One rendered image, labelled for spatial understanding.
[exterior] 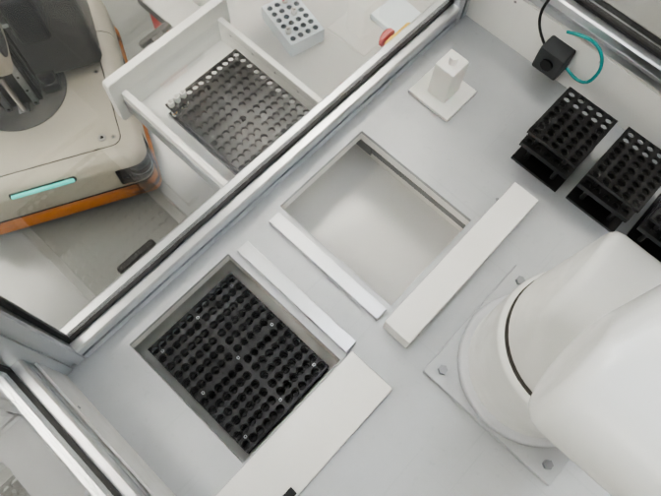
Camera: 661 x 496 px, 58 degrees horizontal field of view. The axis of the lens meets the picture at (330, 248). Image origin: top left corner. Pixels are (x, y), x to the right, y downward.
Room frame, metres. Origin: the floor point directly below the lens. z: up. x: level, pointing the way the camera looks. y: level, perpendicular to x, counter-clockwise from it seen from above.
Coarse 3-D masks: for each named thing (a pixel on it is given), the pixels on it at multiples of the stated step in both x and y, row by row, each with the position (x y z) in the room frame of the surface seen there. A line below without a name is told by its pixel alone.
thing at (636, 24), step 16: (592, 0) 0.74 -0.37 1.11; (608, 0) 0.73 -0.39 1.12; (624, 0) 0.71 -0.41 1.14; (640, 0) 0.70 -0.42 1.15; (656, 0) 0.69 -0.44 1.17; (608, 16) 0.72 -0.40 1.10; (624, 16) 0.71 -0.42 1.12; (640, 16) 0.69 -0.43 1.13; (656, 16) 0.68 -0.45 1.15; (640, 32) 0.68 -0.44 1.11; (656, 32) 0.67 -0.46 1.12; (656, 48) 0.66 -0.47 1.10
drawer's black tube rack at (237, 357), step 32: (192, 320) 0.22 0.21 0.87; (224, 320) 0.22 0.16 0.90; (256, 320) 0.23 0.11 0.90; (160, 352) 0.16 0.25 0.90; (192, 352) 0.16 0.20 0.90; (224, 352) 0.17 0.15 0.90; (256, 352) 0.18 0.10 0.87; (288, 352) 0.18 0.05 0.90; (192, 384) 0.12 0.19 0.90; (224, 384) 0.13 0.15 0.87; (256, 384) 0.13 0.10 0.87; (288, 384) 0.14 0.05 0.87; (224, 416) 0.07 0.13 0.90; (256, 416) 0.08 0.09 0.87
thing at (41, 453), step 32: (0, 384) 0.06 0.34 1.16; (0, 416) 0.03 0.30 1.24; (32, 416) 0.03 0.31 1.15; (0, 448) 0.00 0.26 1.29; (32, 448) 0.00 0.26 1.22; (64, 448) 0.01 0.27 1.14; (0, 480) -0.02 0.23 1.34; (32, 480) -0.02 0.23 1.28; (64, 480) -0.02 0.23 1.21; (96, 480) -0.02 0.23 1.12
